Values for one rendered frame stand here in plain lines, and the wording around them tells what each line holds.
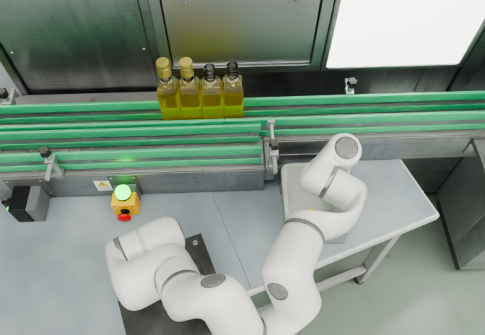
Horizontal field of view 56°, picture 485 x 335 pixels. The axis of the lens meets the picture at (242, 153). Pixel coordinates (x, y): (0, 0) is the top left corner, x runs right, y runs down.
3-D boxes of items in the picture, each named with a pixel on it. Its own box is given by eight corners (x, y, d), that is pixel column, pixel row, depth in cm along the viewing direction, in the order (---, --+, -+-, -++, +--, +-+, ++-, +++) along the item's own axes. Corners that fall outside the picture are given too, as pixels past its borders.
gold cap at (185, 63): (194, 68, 118) (193, 55, 114) (193, 78, 116) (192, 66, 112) (180, 68, 118) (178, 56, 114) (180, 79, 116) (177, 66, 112)
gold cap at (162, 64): (156, 78, 116) (153, 66, 112) (159, 68, 118) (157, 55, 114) (169, 79, 116) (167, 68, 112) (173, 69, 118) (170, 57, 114)
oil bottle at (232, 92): (242, 118, 139) (242, 69, 121) (243, 133, 136) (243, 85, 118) (224, 118, 139) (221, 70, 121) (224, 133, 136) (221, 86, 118)
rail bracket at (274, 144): (274, 135, 135) (277, 109, 124) (278, 185, 126) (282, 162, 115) (264, 136, 135) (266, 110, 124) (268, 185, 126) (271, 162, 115)
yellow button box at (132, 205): (141, 195, 139) (136, 183, 133) (139, 217, 135) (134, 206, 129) (118, 196, 139) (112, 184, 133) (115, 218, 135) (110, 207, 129)
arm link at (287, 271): (238, 220, 88) (263, 274, 95) (184, 307, 73) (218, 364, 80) (316, 222, 80) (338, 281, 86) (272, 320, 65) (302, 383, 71)
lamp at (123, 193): (132, 187, 132) (130, 182, 130) (130, 201, 130) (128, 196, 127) (116, 188, 132) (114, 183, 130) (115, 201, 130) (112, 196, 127)
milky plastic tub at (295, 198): (333, 175, 142) (338, 161, 135) (344, 242, 130) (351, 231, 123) (278, 177, 142) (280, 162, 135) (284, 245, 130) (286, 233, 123)
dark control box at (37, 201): (51, 198, 139) (41, 185, 132) (46, 222, 134) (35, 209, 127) (24, 198, 138) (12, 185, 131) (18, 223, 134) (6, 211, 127)
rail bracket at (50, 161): (68, 171, 129) (52, 145, 118) (64, 193, 125) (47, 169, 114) (55, 171, 129) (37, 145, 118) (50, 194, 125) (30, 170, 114)
